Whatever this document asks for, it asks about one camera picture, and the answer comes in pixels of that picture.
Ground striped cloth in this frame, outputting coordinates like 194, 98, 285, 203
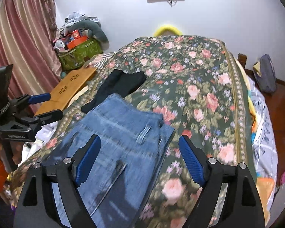
88, 52, 119, 67

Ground blue denim pants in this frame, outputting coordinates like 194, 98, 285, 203
41, 93, 175, 228

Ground floral blanket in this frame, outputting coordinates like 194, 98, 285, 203
9, 35, 254, 228

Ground grey backpack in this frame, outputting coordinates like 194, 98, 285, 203
254, 54, 276, 93

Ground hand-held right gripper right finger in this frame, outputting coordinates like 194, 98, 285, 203
178, 135, 266, 228

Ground green patterned storage bag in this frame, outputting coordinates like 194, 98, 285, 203
58, 38, 104, 70

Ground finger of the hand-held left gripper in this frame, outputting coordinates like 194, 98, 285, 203
12, 93, 51, 107
33, 109, 64, 126

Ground person's left hand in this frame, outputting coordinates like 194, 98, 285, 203
11, 142, 25, 166

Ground wooden bed post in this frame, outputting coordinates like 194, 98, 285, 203
237, 53, 247, 69

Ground striped pink curtain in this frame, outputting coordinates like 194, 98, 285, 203
0, 0, 62, 114

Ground white printed bedsheet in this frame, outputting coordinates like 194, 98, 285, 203
248, 76, 278, 186

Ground wooden lap desk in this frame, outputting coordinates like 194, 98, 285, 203
34, 67, 98, 116

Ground black cloth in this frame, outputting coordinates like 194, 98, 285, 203
81, 70, 146, 114

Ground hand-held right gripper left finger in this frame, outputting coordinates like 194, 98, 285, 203
14, 134, 102, 228

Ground yellow foam tube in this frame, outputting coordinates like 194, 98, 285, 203
154, 22, 183, 36

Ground orange box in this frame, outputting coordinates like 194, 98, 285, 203
66, 35, 88, 49

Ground pile of clothes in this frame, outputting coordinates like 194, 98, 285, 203
62, 12, 100, 32

